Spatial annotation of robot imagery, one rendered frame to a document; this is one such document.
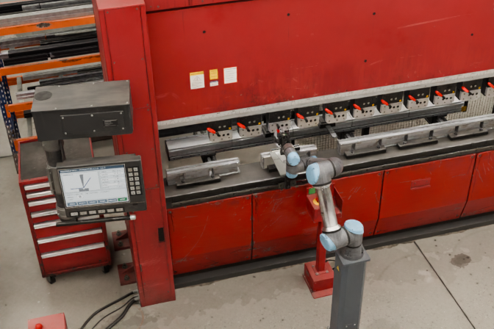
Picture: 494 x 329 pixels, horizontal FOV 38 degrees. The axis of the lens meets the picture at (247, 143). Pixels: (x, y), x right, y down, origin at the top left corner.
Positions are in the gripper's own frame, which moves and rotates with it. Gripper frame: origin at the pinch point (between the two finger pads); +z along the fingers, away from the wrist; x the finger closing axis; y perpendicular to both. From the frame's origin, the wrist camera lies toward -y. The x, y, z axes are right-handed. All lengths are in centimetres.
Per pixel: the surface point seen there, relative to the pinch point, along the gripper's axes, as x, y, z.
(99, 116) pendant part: 114, 70, -56
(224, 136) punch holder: 35.8, 2.6, 2.6
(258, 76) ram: 12.5, 43.3, 3.2
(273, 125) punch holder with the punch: 2.7, 5.1, 2.5
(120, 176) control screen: 108, 31, -59
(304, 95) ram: -18.8, 24.4, 3.1
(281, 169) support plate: 1.9, -18.6, -15.4
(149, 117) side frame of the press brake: 85, 39, -18
